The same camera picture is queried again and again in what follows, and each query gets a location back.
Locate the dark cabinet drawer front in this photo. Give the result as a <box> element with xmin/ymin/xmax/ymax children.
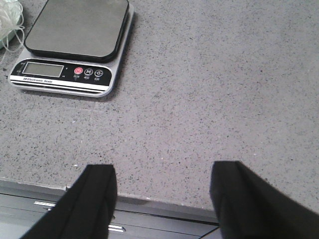
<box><xmin>0</xmin><ymin>181</ymin><xmax>222</xmax><ymax>239</ymax></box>

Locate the white vermicelli noodle bundle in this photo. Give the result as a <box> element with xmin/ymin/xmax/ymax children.
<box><xmin>0</xmin><ymin>0</ymin><xmax>25</xmax><ymax>63</ymax></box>

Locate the light green round plate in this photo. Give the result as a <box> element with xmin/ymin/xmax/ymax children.
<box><xmin>0</xmin><ymin>0</ymin><xmax>21</xmax><ymax>49</ymax></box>

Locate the black silver electronic kitchen scale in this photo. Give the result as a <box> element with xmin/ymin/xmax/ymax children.
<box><xmin>8</xmin><ymin>0</ymin><xmax>134</xmax><ymax>98</ymax></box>

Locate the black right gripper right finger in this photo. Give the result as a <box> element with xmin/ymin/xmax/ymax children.
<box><xmin>210</xmin><ymin>161</ymin><xmax>319</xmax><ymax>239</ymax></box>

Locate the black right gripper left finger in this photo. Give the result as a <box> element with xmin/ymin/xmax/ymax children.
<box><xmin>22</xmin><ymin>164</ymin><xmax>118</xmax><ymax>239</ymax></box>

